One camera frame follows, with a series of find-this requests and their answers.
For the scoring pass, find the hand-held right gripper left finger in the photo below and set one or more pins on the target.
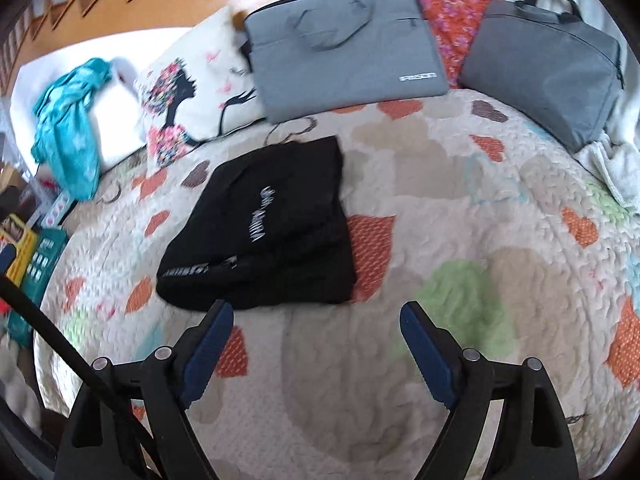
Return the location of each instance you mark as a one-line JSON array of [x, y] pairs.
[[207, 355]]

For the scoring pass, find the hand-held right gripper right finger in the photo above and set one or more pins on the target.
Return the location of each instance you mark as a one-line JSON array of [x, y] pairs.
[[430, 355]]

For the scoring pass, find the black pants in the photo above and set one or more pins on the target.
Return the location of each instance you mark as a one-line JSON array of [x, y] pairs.
[[290, 210]]

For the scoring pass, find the heart pattern quilt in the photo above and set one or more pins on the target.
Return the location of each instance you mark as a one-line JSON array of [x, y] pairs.
[[450, 200]]

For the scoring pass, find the black rod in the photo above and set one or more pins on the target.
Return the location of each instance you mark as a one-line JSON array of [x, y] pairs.
[[50, 340]]

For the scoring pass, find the teal box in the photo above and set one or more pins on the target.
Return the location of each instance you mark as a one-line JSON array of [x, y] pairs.
[[45, 260]]

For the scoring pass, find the yellow box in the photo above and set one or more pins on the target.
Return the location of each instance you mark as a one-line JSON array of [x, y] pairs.
[[20, 250]]

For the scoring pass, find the white pillow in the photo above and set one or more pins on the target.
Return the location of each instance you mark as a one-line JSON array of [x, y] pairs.
[[120, 120]]

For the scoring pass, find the printed floral figure pillow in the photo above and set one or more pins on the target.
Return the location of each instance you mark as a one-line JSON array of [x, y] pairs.
[[210, 90]]

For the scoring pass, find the teal cloth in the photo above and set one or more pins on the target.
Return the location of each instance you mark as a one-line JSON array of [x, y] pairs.
[[65, 130]]

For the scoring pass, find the light grey laptop bag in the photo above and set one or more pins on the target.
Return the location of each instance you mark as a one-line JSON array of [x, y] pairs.
[[340, 60]]

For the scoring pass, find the dark grey laptop bag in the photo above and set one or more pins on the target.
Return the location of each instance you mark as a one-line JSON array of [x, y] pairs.
[[540, 60]]

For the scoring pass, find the wooden slatted headboard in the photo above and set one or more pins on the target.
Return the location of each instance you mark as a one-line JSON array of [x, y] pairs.
[[125, 5]]

